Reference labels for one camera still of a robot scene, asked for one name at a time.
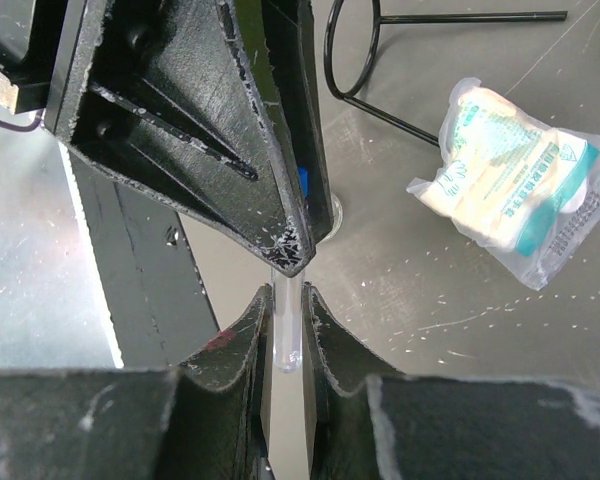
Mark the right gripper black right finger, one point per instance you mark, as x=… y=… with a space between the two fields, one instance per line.
x=339 y=430

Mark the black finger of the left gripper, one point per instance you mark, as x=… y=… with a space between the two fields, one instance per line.
x=177 y=100

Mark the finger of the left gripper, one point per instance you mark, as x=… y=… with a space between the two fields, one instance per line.
x=289 y=31

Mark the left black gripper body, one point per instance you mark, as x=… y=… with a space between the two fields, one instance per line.
x=38 y=43

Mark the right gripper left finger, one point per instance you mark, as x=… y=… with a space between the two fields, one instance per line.
x=217 y=421

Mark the blue capped test tube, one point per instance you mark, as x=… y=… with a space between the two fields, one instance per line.
x=287 y=321

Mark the small clear round dish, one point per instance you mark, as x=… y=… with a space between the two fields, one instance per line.
x=338 y=215

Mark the clear plastic bag with contents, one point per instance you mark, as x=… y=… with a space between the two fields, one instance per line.
x=526 y=192

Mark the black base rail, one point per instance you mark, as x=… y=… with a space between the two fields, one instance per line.
x=157 y=305

